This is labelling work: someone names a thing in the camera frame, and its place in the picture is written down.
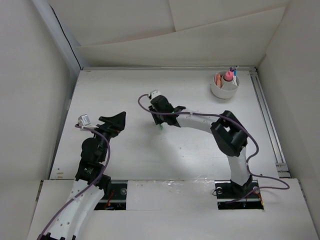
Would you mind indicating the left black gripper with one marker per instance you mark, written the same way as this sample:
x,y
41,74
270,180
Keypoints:
x,y
113,125

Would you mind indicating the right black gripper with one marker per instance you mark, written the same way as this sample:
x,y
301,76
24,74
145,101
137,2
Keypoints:
x,y
157,119

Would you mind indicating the orange highlighter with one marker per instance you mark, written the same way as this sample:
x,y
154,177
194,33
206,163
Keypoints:
x,y
218,76

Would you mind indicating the pink cap small bottle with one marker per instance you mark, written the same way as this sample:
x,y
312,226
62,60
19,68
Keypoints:
x,y
228,76

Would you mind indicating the purple cap white marker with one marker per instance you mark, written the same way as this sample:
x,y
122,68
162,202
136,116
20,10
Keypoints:
x,y
234,77

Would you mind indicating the pink highlighter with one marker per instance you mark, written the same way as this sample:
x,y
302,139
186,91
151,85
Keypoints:
x,y
219,83

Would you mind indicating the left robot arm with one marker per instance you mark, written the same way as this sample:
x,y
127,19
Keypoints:
x,y
90,183

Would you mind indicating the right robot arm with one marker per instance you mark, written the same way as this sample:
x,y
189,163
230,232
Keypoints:
x,y
229,137

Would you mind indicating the white divided pen holder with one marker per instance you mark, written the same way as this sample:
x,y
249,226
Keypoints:
x,y
227,90

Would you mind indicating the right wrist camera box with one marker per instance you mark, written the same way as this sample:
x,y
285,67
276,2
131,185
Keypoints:
x,y
153,94

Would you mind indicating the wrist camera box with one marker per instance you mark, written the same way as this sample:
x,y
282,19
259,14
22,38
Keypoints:
x,y
84,123
153,94

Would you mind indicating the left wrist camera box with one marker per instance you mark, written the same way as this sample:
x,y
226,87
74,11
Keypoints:
x,y
84,123

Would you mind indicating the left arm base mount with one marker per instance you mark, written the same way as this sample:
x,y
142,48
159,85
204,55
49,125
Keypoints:
x,y
116,198

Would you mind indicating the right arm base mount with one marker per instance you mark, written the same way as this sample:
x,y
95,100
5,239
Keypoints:
x,y
230,198

